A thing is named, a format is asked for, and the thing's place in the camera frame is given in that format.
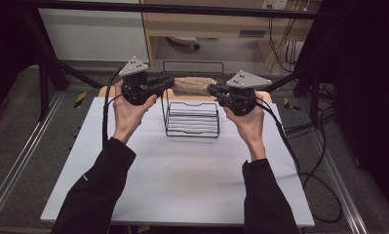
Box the black metal frame bar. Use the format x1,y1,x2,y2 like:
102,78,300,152
19,0,332,20

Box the beige fluffy towel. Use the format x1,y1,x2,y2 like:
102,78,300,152
173,76,217,97

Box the black metal stand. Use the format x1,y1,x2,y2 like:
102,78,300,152
20,9,102,121
266,61,323,128

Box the light wooden desk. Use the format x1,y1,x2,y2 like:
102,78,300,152
139,0,323,69

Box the right hand-held gripper black cable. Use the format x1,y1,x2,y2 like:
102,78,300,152
253,100,344,224

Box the white cabinet panel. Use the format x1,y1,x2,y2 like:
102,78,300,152
38,8,150,62

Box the person's right hand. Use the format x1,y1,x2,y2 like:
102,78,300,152
223,94,267,163

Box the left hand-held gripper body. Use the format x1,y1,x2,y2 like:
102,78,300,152
118,56,158,106

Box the hanging cables under desk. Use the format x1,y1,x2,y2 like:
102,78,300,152
268,18,300,72

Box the black curtain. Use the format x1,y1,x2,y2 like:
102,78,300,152
0,0,44,121
298,0,389,213

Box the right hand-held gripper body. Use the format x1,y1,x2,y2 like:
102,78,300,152
225,69,273,117

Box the black wire rack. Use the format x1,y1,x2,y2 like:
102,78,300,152
161,60,225,138

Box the left hand-held gripper black cable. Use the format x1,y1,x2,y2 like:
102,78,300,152
101,66,125,149

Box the black floor cables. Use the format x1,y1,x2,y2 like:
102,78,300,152
284,84,337,137

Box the aluminium floor rail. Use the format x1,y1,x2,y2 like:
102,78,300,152
0,94,64,222
312,130,369,234

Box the person's left hand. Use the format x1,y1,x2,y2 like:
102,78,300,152
112,80,158,144

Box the hand-held gripper black cable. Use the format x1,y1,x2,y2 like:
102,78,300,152
101,66,125,149
253,100,344,224

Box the white wall socket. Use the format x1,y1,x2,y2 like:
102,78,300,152
261,0,289,10

